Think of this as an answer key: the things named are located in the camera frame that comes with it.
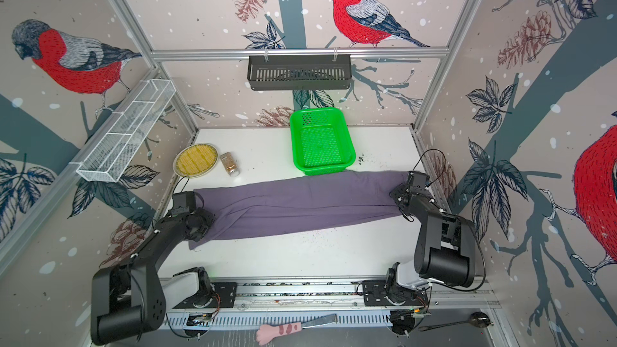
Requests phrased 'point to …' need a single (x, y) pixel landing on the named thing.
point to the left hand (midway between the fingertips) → (215, 214)
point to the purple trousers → (269, 205)
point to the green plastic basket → (321, 140)
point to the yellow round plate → (195, 160)
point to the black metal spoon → (478, 319)
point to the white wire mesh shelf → (112, 152)
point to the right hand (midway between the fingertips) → (399, 193)
